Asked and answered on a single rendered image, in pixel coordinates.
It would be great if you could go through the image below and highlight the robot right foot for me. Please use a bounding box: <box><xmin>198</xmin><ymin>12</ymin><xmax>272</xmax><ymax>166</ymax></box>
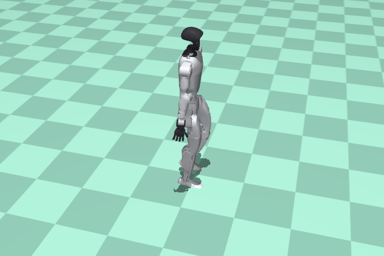
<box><xmin>178</xmin><ymin>177</ymin><xmax>203</xmax><ymax>188</ymax></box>

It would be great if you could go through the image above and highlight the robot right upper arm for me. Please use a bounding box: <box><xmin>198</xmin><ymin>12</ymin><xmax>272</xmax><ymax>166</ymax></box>
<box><xmin>179</xmin><ymin>62</ymin><xmax>193</xmax><ymax>102</ymax></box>

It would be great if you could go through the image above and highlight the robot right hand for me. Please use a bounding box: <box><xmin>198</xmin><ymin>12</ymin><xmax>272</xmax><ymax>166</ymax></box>
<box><xmin>173</xmin><ymin>119</ymin><xmax>188</xmax><ymax>141</ymax></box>

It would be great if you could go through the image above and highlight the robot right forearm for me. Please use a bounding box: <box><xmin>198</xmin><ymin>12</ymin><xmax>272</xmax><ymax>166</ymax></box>
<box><xmin>178</xmin><ymin>95</ymin><xmax>190</xmax><ymax>126</ymax></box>

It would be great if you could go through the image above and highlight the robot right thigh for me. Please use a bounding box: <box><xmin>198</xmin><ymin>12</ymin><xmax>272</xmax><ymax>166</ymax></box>
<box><xmin>182</xmin><ymin>110</ymin><xmax>202</xmax><ymax>157</ymax></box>

